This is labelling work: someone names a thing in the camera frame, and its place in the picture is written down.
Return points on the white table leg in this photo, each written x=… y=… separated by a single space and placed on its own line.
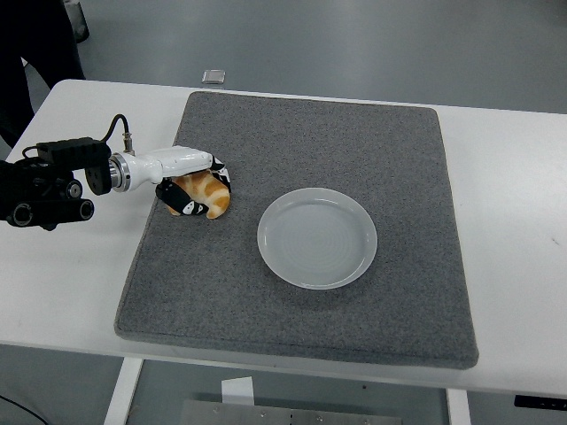
x=458 y=409
x=121 y=394

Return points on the black table control panel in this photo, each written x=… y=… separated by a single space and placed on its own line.
x=540 y=401

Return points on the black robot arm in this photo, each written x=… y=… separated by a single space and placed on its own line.
x=44 y=177

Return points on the person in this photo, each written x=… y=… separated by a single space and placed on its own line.
x=31 y=35

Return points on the golden croissant bread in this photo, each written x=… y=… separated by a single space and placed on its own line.
x=212 y=192

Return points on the silver square floor socket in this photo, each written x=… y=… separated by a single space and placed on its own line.
x=214 y=76

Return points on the light grey round plate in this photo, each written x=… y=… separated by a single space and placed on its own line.
x=316 y=248

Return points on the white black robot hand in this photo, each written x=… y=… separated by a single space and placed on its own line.
x=173 y=161

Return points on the grey felt table mat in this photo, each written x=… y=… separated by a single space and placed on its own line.
x=310 y=133

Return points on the grey mesh waste bin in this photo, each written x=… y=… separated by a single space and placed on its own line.
x=77 y=22

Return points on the grey metal plate with screws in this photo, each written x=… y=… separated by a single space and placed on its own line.
x=288 y=416

